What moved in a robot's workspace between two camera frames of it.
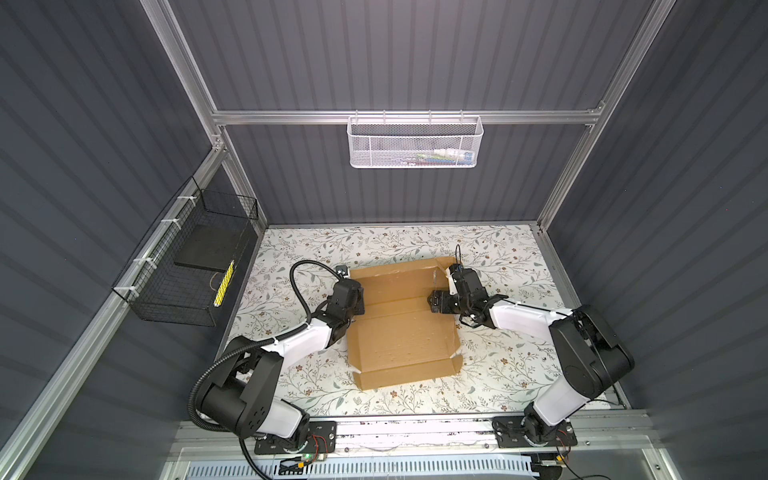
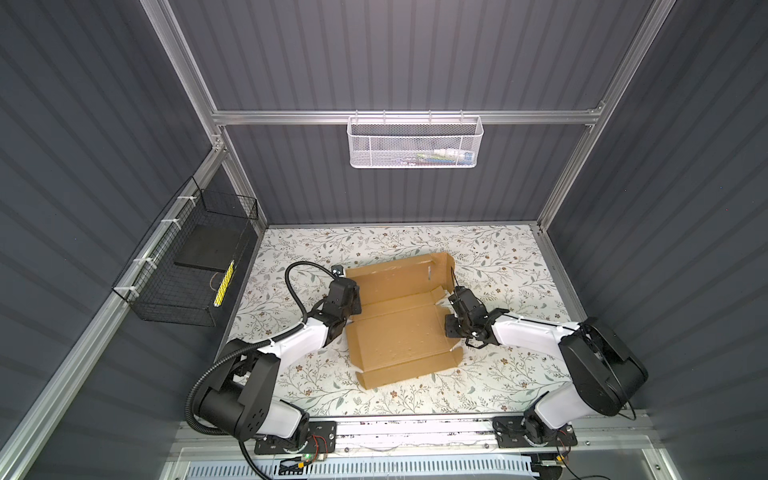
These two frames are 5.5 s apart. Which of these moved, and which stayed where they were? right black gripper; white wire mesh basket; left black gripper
Moved: right black gripper
Stayed: left black gripper; white wire mesh basket
